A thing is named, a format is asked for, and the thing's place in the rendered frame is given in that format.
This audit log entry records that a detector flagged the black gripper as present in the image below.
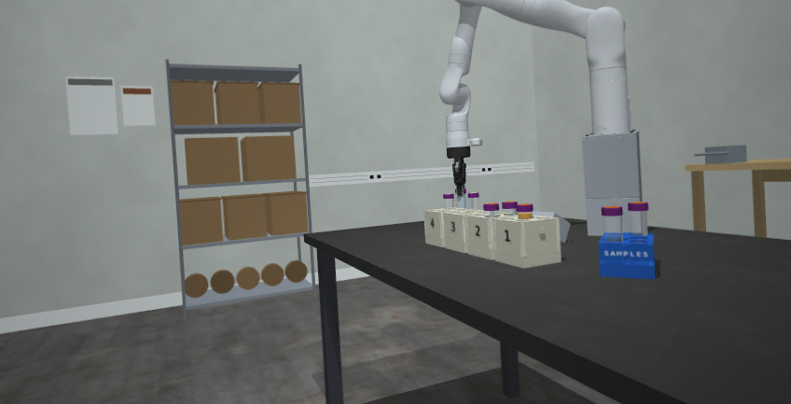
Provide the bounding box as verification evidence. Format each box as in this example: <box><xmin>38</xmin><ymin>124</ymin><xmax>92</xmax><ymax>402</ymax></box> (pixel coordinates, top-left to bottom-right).
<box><xmin>447</xmin><ymin>146</ymin><xmax>470</xmax><ymax>198</ymax></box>

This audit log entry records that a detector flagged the blue tube rack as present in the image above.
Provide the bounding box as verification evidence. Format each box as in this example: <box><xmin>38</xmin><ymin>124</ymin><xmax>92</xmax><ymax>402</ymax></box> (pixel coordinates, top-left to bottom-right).
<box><xmin>599</xmin><ymin>233</ymin><xmax>655</xmax><ymax>279</ymax></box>

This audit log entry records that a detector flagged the white bucket adapter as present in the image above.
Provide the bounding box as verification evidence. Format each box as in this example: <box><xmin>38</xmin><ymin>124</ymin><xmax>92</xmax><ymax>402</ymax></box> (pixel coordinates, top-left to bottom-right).
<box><xmin>493</xmin><ymin>216</ymin><xmax>562</xmax><ymax>269</ymax></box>
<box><xmin>443</xmin><ymin>210</ymin><xmax>485</xmax><ymax>253</ymax></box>
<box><xmin>465</xmin><ymin>212</ymin><xmax>510</xmax><ymax>260</ymax></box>
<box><xmin>423</xmin><ymin>207</ymin><xmax>472</xmax><ymax>247</ymax></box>

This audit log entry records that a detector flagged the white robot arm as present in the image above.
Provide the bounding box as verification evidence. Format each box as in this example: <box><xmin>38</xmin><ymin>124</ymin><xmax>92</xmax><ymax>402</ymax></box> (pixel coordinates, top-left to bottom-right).
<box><xmin>439</xmin><ymin>0</ymin><xmax>632</xmax><ymax>148</ymax></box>

